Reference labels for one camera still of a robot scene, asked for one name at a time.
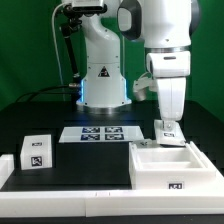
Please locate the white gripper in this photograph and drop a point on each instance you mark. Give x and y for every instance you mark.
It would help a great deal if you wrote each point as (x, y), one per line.
(171, 98)

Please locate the white cabinet door panel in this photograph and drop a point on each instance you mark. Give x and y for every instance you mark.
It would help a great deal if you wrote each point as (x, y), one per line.
(145, 143)
(174, 137)

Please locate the white cabinet body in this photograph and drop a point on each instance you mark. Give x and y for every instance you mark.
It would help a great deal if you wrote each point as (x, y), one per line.
(169, 168)

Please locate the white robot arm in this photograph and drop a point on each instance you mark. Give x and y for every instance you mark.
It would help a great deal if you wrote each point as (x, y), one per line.
(164, 26)

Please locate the white cabinet top block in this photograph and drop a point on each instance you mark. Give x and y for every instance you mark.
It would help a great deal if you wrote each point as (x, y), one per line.
(36, 152)

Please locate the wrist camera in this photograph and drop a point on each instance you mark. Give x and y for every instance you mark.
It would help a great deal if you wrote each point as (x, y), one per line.
(143, 84)

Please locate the white marker base plate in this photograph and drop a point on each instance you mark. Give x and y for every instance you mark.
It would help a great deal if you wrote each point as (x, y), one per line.
(100, 134)

